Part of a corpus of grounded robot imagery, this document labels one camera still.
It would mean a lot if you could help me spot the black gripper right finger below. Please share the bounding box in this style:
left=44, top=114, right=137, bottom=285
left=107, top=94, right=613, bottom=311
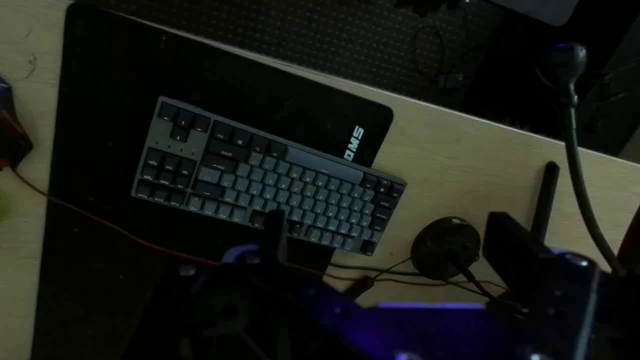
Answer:
left=483, top=213, right=554, bottom=295

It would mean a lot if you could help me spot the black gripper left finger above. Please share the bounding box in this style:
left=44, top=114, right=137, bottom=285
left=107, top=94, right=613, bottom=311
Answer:
left=264, top=211, right=289, bottom=263

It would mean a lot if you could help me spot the grey mechanical keyboard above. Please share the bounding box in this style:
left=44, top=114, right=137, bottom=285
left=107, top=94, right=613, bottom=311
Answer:
left=132, top=96, right=407, bottom=257

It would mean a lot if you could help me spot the black desk mat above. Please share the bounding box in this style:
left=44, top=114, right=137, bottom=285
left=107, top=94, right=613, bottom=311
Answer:
left=33, top=2, right=394, bottom=360

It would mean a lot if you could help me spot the black gooseneck desk microphone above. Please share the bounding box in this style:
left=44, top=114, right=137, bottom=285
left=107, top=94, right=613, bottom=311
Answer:
left=411, top=40, right=628, bottom=282

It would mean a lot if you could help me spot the black and orange mouse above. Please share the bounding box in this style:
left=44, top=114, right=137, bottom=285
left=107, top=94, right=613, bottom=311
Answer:
left=0, top=79, right=34, bottom=170

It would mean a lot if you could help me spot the black cable on desk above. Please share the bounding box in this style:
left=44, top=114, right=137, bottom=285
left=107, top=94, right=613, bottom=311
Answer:
left=326, top=257, right=508, bottom=298

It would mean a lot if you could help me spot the orange mouse cable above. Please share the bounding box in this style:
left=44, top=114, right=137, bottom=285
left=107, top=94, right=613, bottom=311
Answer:
left=8, top=166, right=222, bottom=269

